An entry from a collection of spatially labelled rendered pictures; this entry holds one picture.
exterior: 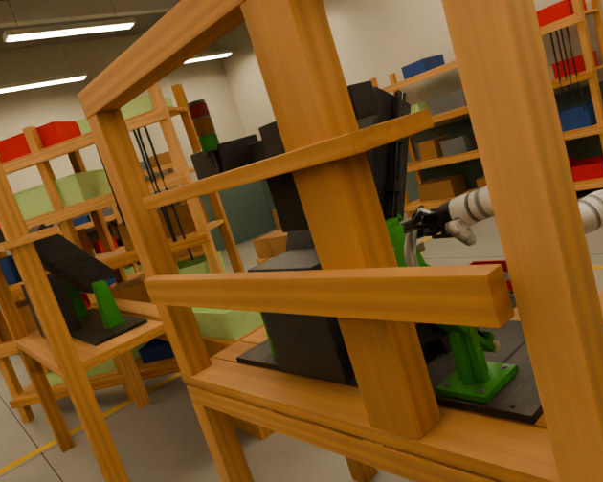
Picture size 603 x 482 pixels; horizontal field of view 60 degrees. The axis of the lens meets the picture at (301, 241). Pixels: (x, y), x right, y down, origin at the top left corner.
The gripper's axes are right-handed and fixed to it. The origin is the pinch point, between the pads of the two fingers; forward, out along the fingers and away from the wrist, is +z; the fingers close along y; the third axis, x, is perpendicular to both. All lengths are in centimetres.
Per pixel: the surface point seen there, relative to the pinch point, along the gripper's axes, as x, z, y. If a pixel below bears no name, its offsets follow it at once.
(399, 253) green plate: -0.5, 12.5, -7.5
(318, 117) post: 4.3, -17.5, 45.5
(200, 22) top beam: -20, 3, 69
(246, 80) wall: -713, 718, -173
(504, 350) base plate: 22.7, -6.5, -30.0
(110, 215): -339, 799, -50
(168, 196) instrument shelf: 0, 45, 51
